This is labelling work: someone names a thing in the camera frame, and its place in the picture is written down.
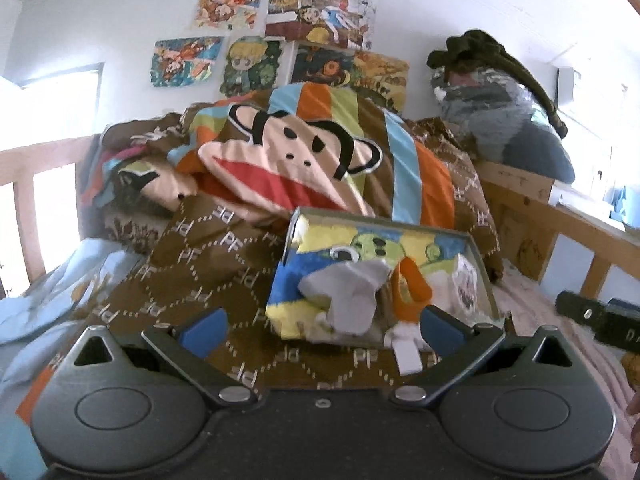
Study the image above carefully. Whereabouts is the orange band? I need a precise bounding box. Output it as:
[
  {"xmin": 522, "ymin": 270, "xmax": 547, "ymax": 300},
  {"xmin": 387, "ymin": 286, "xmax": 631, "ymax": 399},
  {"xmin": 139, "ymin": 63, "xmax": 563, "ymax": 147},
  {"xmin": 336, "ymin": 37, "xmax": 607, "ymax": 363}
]
[{"xmin": 390, "ymin": 257, "xmax": 433, "ymax": 324}]

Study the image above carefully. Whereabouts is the white cloth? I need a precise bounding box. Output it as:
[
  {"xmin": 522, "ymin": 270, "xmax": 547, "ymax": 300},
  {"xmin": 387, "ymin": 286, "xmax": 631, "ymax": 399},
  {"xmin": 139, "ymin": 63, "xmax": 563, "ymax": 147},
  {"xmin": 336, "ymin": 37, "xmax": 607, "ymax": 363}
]
[{"xmin": 383, "ymin": 273, "xmax": 452, "ymax": 376}]

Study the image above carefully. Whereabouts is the painted cardboard box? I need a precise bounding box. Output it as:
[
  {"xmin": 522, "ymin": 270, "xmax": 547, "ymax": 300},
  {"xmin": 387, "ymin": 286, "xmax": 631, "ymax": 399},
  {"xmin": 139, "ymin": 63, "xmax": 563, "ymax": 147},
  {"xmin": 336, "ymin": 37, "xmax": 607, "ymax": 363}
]
[{"xmin": 266, "ymin": 208, "xmax": 503, "ymax": 348}]

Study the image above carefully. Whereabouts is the brown PF monkey duvet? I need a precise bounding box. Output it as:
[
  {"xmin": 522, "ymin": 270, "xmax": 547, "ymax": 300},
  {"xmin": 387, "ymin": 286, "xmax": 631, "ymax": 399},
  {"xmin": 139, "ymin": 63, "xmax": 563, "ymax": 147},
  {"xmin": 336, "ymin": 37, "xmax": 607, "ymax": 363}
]
[{"xmin": 85, "ymin": 82, "xmax": 503, "ymax": 389}]

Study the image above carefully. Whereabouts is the light blue blanket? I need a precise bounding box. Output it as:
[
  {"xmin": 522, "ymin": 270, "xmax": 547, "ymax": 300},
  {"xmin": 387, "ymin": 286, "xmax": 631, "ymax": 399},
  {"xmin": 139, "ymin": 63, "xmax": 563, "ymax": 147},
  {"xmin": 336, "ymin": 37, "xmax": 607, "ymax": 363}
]
[{"xmin": 1, "ymin": 238, "xmax": 143, "ymax": 479}]

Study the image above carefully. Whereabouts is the grey vacuum storage bag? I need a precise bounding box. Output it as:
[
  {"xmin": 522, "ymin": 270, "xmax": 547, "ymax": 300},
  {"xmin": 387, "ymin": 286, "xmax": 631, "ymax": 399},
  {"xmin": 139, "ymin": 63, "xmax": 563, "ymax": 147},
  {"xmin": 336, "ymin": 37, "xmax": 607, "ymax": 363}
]
[{"xmin": 431, "ymin": 67, "xmax": 575, "ymax": 184}]

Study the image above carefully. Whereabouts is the yellow landscape poster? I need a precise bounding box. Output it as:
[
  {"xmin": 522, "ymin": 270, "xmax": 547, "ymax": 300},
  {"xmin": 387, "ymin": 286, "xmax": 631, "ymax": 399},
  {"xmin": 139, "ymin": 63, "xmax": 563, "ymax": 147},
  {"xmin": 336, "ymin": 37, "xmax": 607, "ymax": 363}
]
[{"xmin": 350, "ymin": 51, "xmax": 409, "ymax": 114}]

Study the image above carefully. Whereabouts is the anime poster lower left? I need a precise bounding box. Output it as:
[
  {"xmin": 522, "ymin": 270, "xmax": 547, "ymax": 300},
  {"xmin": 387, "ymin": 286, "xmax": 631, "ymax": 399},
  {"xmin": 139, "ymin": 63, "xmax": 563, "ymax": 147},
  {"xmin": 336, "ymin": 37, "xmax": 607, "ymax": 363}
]
[{"xmin": 150, "ymin": 36, "xmax": 224, "ymax": 88}]

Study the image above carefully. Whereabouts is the anime poster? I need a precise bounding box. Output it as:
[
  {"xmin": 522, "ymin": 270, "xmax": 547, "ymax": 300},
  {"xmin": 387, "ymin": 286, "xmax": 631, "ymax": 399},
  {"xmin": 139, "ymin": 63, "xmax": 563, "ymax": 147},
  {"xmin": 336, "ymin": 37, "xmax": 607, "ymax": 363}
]
[
  {"xmin": 194, "ymin": 0, "xmax": 262, "ymax": 30},
  {"xmin": 150, "ymin": 36, "xmax": 224, "ymax": 88},
  {"xmin": 265, "ymin": 0, "xmax": 376, "ymax": 50}
]

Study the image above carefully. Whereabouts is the blond character poster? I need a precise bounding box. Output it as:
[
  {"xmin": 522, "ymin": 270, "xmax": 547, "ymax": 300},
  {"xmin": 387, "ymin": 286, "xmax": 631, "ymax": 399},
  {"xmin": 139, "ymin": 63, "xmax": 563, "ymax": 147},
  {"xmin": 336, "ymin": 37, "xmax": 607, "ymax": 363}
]
[{"xmin": 219, "ymin": 36, "xmax": 284, "ymax": 98}]

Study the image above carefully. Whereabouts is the dark green garment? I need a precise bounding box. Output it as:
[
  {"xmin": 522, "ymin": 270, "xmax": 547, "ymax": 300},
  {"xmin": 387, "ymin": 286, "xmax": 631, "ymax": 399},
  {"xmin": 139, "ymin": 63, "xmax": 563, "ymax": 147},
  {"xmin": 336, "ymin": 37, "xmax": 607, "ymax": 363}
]
[{"xmin": 426, "ymin": 29, "xmax": 568, "ymax": 139}]

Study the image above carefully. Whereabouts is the dark orange poster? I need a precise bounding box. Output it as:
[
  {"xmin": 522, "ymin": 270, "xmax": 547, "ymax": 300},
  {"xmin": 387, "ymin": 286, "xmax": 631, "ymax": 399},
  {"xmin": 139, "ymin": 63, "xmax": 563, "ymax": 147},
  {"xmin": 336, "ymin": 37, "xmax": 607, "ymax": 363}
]
[{"xmin": 291, "ymin": 44, "xmax": 355, "ymax": 87}]

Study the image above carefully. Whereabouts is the anime poster upper left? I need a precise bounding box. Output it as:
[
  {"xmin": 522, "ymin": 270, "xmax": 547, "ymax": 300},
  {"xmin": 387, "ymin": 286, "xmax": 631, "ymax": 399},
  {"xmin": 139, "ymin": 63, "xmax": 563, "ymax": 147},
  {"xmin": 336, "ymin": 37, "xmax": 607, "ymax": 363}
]
[{"xmin": 194, "ymin": 0, "xmax": 262, "ymax": 30}]

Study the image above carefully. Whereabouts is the anime poster upper right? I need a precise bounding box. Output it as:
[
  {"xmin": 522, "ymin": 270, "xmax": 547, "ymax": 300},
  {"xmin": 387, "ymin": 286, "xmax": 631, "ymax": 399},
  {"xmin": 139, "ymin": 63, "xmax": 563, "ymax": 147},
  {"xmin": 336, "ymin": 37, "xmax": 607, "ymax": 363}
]
[{"xmin": 265, "ymin": 0, "xmax": 376, "ymax": 50}]

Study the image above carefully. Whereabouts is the wooden bed frame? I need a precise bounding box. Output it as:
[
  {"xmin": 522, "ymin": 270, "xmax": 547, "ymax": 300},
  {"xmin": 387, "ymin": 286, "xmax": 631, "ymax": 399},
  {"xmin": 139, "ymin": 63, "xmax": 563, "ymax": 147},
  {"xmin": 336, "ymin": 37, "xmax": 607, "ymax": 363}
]
[{"xmin": 475, "ymin": 162, "xmax": 639, "ymax": 298}]

